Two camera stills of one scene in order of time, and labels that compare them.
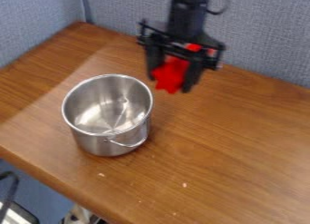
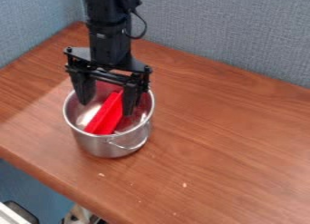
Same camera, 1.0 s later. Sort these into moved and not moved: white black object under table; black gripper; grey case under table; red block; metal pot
Moved: black gripper; red block
Not moved: grey case under table; white black object under table; metal pot
